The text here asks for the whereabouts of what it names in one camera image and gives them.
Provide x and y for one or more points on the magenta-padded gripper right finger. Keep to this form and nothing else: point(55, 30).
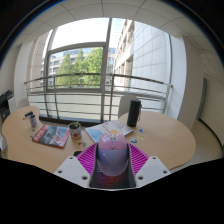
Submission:
point(139, 160)

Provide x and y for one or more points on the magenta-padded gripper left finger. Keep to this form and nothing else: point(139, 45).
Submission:
point(86, 160)

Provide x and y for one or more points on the pink and lilac computer mouse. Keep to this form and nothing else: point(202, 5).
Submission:
point(112, 155)

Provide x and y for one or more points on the small round blue sticker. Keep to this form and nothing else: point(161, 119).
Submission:
point(133, 140)
point(141, 130)

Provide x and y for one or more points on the white red mug with plant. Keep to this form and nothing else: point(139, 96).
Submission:
point(75, 130)

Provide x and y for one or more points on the light blue magazine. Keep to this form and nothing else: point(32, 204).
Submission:
point(100, 130)

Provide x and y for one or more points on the red magazine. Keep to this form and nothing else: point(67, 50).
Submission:
point(51, 135)

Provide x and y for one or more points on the black drink bottle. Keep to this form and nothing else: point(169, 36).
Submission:
point(134, 112)

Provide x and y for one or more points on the dark pen cup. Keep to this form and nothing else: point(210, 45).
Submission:
point(32, 120)

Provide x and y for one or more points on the grey metal railing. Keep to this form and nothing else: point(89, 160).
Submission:
point(83, 75)

